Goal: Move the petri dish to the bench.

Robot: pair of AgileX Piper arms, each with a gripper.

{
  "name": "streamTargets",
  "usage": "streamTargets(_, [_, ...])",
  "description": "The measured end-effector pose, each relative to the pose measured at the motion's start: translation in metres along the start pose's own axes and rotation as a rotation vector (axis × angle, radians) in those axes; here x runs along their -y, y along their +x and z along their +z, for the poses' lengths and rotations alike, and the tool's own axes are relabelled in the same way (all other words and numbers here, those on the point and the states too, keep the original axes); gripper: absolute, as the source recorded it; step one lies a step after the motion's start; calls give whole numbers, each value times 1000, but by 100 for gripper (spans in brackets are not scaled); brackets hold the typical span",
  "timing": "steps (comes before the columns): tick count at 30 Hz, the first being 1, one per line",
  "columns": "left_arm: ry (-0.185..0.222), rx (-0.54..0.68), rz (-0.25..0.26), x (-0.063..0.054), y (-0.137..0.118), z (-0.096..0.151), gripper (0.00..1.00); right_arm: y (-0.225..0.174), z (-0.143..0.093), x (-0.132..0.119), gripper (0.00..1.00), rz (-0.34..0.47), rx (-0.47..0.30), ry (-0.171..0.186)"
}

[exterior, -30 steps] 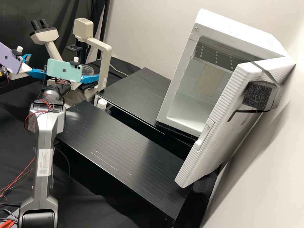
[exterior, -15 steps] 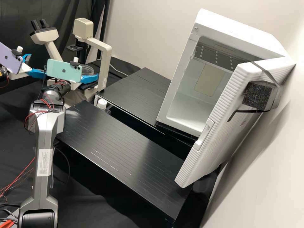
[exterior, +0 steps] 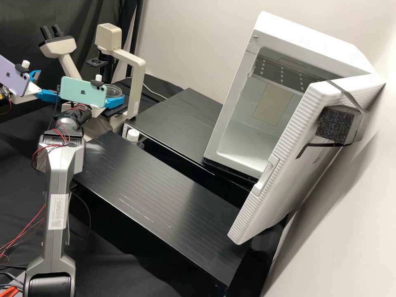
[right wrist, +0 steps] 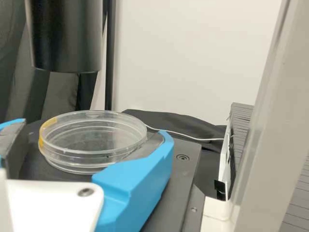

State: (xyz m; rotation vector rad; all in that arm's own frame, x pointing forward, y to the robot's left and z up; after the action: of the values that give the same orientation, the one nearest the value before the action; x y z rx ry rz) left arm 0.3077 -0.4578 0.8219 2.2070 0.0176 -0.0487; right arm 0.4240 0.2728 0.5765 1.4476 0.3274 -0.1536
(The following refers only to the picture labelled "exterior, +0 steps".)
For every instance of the cream microscope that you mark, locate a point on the cream microscope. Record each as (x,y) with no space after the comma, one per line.
(137,80)

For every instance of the white-capped bottle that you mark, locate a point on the white-capped bottle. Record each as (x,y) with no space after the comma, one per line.
(133,135)

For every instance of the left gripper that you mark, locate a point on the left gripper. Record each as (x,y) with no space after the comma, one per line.
(31,91)

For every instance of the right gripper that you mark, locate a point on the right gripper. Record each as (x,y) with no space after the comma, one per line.
(97,111)

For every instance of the black platform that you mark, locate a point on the black platform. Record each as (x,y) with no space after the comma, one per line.
(173,123)
(154,191)

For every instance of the incubator door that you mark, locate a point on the incubator door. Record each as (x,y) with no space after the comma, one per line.
(287,173)

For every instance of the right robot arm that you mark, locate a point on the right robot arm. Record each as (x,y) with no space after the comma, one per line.
(58,185)

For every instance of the right wrist camera phone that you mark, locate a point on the right wrist camera phone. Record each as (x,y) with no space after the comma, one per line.
(80,91)

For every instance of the wrist camera phone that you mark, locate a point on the wrist camera phone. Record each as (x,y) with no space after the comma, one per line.
(14,77)
(80,91)

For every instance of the left wrist camera phone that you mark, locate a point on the left wrist camera phone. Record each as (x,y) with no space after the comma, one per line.
(14,77)

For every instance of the white incubator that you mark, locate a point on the white incubator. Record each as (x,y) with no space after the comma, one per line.
(235,123)

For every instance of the petri dish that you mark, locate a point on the petri dish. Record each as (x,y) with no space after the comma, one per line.
(114,90)

